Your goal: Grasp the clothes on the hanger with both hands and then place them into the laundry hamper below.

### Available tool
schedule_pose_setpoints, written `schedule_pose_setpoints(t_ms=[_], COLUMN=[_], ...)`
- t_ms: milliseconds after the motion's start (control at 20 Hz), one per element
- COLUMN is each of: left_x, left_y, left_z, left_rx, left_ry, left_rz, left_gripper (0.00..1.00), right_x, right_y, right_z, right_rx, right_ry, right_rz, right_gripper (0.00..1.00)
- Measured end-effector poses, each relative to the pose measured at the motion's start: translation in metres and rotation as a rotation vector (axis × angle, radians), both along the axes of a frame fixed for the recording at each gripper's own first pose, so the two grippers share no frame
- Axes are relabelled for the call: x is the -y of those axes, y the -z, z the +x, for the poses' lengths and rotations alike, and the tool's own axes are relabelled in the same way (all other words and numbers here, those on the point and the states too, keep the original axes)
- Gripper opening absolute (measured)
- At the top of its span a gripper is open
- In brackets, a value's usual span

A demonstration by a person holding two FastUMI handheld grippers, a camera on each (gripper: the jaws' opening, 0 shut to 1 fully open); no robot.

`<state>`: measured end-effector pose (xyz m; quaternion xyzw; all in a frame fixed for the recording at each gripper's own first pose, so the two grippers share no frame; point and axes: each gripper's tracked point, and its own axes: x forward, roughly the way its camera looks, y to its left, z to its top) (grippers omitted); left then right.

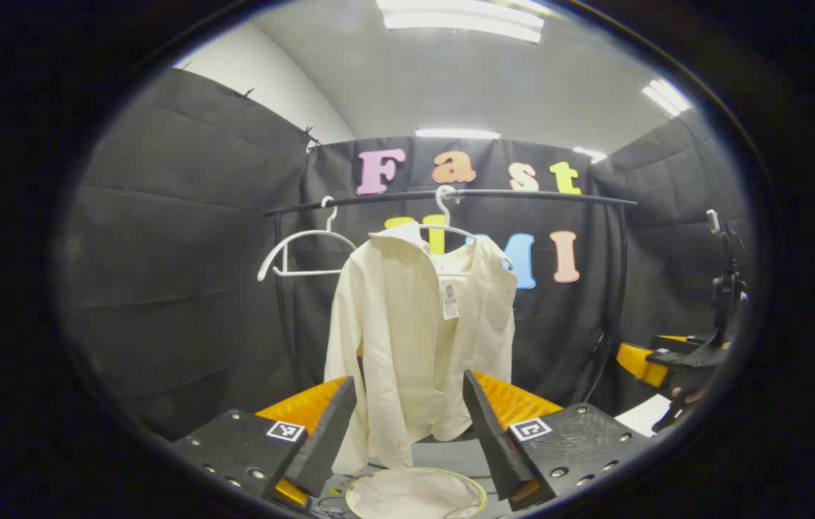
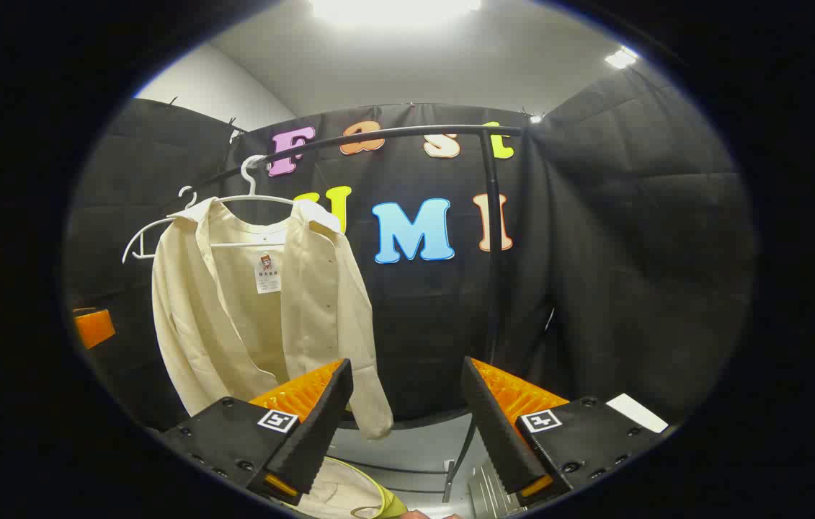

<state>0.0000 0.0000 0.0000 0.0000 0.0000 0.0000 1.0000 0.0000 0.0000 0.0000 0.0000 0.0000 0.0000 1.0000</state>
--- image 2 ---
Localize white cabinet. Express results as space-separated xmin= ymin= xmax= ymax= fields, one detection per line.
xmin=468 ymin=393 xmax=669 ymax=517

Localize yellow-rimmed laundry hamper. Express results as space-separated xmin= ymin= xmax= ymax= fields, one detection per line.
xmin=285 ymin=454 xmax=409 ymax=519

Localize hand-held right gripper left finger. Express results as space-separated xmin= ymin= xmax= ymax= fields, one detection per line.
xmin=161 ymin=359 xmax=354 ymax=505

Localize black backdrop cloth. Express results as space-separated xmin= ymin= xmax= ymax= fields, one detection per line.
xmin=65 ymin=65 xmax=757 ymax=433

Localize black metal clothes rack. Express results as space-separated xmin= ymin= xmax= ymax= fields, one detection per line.
xmin=162 ymin=124 xmax=527 ymax=505

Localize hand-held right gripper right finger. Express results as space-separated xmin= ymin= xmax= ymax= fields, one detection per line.
xmin=462 ymin=357 xmax=669 ymax=505

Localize cream button shirt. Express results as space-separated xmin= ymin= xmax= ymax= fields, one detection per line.
xmin=151 ymin=197 xmax=395 ymax=442

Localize white plastic hanger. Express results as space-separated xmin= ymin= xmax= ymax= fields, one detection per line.
xmin=209 ymin=154 xmax=300 ymax=251
xmin=121 ymin=185 xmax=199 ymax=265

